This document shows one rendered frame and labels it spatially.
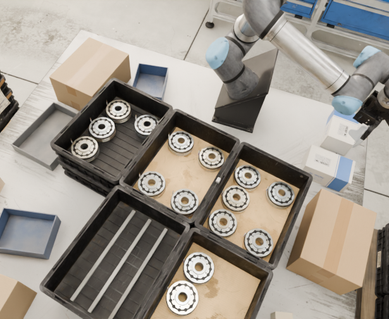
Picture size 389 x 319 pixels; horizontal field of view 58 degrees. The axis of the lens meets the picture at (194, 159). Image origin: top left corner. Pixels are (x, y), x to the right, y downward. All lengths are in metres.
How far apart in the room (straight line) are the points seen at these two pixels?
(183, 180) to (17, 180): 0.68
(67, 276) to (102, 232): 0.18
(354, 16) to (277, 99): 1.39
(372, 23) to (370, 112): 1.85
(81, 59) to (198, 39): 1.62
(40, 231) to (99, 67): 0.75
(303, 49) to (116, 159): 0.79
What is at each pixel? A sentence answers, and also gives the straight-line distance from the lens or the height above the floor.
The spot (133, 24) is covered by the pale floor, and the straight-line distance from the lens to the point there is 3.27.
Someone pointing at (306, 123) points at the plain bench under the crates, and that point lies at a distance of 1.81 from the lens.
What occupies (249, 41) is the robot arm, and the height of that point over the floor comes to 1.10.
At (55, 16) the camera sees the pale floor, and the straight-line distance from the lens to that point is 3.42.
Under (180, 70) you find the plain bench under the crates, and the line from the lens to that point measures 1.88.
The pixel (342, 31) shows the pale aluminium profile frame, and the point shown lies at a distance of 3.14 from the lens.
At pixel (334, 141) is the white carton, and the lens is 1.71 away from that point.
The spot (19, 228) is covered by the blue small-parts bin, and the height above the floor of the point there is 0.70.
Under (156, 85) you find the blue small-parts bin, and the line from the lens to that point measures 1.80.
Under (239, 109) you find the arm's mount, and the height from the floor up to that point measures 0.83.
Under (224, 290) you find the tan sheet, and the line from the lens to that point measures 1.24.
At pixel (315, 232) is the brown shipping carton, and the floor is 0.86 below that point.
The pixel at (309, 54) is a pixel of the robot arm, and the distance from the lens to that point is 1.10.
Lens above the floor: 2.03
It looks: 59 degrees down
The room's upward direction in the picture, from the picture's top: 10 degrees clockwise
